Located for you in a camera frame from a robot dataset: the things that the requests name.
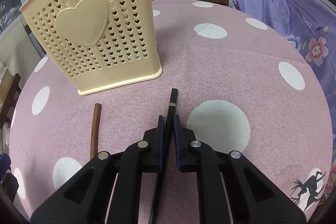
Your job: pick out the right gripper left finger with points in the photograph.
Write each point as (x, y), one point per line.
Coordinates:
(154, 152)

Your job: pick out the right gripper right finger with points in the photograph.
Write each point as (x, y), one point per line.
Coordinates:
(183, 137)

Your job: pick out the dark black chopstick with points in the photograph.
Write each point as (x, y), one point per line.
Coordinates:
(167, 134)

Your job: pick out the pink polka dot tablecloth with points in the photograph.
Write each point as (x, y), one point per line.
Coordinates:
(241, 86)

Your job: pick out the beige plastic utensil holder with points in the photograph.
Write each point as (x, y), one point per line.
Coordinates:
(97, 44)

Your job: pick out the small dark wooden stool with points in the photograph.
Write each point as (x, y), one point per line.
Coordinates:
(9, 100)

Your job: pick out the purple floral cloth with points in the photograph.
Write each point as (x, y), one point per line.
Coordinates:
(309, 25)

